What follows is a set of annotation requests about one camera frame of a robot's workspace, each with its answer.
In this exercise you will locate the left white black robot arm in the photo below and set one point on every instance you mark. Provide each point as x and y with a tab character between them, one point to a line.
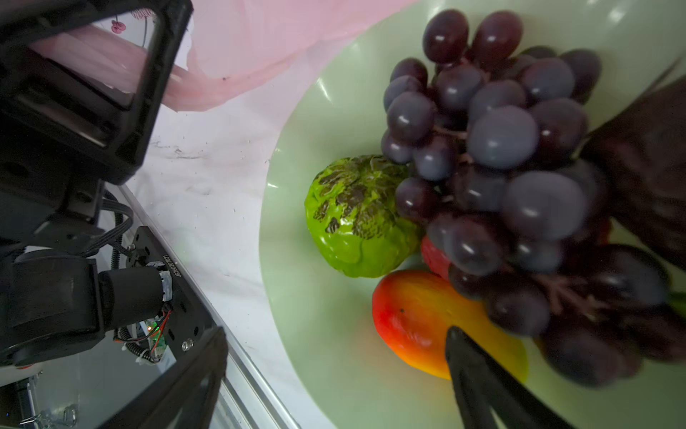
65	134

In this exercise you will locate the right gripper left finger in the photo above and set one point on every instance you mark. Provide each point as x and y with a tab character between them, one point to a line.
185	395

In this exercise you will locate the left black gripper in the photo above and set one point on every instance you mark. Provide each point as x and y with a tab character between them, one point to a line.
65	131

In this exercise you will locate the small red strawberry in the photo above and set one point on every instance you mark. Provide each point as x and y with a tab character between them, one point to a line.
435	259

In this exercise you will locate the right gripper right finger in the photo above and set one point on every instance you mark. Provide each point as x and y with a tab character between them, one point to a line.
485	391

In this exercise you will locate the orange red mango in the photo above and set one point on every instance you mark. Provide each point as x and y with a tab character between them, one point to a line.
412	312

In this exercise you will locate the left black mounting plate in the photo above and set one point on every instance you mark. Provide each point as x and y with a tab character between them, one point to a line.
185	318

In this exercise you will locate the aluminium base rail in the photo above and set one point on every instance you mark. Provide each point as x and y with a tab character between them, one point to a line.
55	303

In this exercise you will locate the pink plastic bag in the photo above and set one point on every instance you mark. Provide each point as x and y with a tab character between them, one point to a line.
235	46

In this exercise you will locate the dark brown mangosteen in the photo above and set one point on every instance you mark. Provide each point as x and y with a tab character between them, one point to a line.
642	153

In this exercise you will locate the light green plate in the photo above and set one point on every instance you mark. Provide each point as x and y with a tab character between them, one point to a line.
325	319

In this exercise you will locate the green custard apple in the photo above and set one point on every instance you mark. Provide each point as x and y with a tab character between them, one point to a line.
351	215

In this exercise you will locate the dark purple grape bunch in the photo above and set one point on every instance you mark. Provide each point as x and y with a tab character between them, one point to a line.
498	188

